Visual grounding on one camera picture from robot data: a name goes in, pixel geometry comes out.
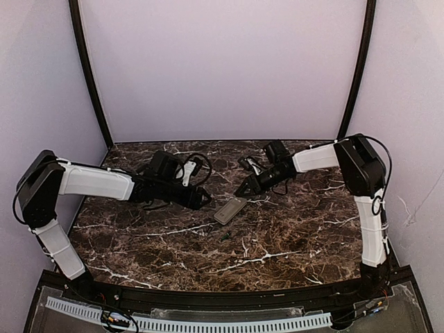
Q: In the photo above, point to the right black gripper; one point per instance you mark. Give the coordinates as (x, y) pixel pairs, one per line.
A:
(253, 184)

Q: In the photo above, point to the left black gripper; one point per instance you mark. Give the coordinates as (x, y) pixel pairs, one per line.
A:
(189, 197)

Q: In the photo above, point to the white universal remote control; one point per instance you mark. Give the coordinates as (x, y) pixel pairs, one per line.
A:
(225, 214)

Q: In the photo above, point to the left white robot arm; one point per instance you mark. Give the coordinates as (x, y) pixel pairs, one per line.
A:
(166, 177)

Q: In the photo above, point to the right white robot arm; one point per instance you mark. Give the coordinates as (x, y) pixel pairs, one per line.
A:
(364, 174)

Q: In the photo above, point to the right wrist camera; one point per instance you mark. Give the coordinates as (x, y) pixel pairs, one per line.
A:
(250, 164)

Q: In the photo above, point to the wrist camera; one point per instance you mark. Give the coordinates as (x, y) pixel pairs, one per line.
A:
(191, 168)
(250, 164)

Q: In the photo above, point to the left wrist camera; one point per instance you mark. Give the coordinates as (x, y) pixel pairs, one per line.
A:
(191, 168)

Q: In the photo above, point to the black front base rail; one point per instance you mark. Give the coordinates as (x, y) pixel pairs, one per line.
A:
(333, 297)

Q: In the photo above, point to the white slotted cable duct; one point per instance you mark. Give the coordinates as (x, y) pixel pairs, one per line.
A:
(168, 320)

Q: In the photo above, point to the right black frame post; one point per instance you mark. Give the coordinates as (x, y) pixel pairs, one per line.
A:
(359, 68)

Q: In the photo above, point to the black frame post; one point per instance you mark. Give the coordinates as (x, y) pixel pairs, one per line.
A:
(79, 34)
(359, 68)

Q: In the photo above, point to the left black frame post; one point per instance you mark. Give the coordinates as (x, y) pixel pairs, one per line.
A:
(79, 34)

